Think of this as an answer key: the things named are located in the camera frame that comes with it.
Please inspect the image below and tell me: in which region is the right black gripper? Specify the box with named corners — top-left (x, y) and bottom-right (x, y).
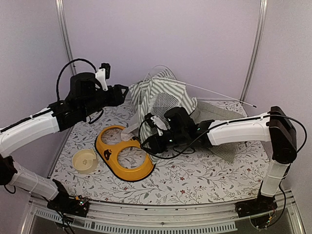
top-left (140, 129), bottom-right (187, 155)

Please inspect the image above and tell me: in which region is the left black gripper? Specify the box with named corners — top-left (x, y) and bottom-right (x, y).
top-left (81, 84), bottom-right (129, 118)

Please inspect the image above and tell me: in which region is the green checked cushion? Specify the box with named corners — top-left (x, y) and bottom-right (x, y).
top-left (192, 101), bottom-right (244, 164)

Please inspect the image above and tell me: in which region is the green striped pet tent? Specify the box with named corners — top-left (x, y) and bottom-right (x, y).
top-left (120, 68), bottom-right (198, 164)

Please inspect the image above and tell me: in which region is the yellow double bowl holder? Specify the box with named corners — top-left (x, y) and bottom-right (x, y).
top-left (95, 125), bottom-right (155, 182)

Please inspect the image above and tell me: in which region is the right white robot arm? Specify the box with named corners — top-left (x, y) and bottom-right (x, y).
top-left (140, 106), bottom-right (297, 213)

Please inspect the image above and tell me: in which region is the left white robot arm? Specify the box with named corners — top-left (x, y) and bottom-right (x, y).
top-left (0, 71), bottom-right (129, 212)

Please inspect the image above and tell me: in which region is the cream pet bowl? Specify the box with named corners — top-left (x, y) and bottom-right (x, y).
top-left (72, 149), bottom-right (98, 175)

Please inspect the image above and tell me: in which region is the floral patterned table mat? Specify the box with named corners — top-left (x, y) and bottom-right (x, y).
top-left (51, 101), bottom-right (270, 205)

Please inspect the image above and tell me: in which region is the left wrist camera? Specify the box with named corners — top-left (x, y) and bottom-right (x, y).
top-left (95, 63), bottom-right (111, 91)

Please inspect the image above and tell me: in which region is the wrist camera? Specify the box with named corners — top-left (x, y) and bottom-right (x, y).
top-left (95, 63), bottom-right (111, 91)
top-left (144, 113), bottom-right (168, 136)

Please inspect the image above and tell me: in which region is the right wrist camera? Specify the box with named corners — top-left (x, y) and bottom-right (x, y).
top-left (144, 113), bottom-right (168, 136)

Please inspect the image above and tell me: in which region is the left aluminium frame post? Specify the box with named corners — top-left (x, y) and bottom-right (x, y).
top-left (55, 0), bottom-right (85, 105)

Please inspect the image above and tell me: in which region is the aluminium frame post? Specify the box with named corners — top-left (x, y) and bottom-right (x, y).
top-left (55, 0), bottom-right (85, 105)
top-left (239, 0), bottom-right (268, 108)

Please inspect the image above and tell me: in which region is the front aluminium rail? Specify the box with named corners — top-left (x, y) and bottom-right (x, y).
top-left (21, 190), bottom-right (308, 234)

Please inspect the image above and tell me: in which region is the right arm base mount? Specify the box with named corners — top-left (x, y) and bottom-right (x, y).
top-left (235, 194), bottom-right (277, 229)

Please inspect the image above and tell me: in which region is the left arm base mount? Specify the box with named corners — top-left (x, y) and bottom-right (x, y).
top-left (47, 179), bottom-right (90, 217)

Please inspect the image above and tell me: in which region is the right aluminium frame post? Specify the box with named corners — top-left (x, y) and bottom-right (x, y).
top-left (239, 0), bottom-right (268, 108)

